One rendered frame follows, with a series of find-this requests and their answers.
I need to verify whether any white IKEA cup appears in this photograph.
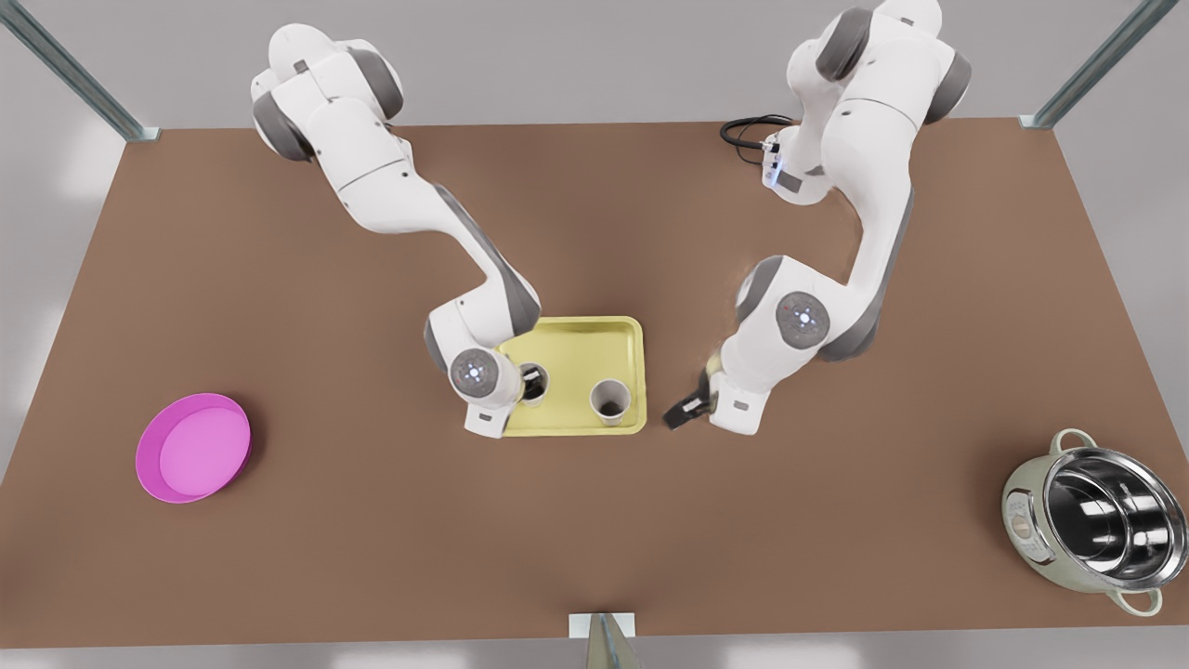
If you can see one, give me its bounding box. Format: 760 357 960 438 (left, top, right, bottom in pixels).
589 378 634 427
516 363 552 409

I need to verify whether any yellow rectangular tray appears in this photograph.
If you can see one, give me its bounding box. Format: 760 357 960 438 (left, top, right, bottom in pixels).
496 316 647 439

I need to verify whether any pink round bowl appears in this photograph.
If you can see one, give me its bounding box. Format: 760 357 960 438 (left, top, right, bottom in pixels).
136 392 255 505

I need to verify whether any silver frame post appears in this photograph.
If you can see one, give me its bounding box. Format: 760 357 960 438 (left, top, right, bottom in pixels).
568 611 639 669
1018 0 1182 130
0 0 162 143

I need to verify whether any black cable loop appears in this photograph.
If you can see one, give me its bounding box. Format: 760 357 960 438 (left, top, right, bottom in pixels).
720 114 796 169

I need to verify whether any steel pot with handles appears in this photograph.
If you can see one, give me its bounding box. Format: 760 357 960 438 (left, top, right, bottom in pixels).
1000 427 1189 619

